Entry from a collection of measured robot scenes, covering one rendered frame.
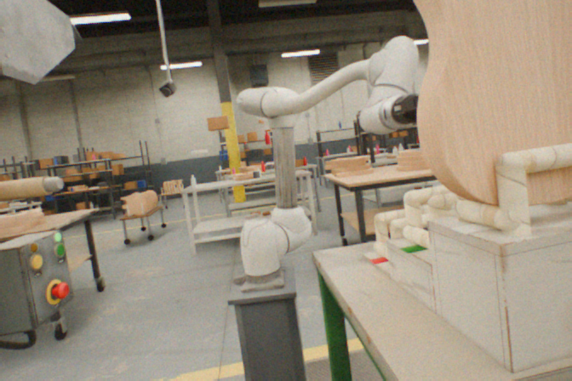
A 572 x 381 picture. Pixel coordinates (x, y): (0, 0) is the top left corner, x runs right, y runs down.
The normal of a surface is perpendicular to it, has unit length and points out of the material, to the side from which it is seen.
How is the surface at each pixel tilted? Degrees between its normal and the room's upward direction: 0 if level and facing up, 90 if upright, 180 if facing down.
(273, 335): 90
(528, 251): 90
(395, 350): 0
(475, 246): 90
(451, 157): 90
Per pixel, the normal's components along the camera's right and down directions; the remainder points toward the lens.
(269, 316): -0.02, 0.06
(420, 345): -0.13, -0.99
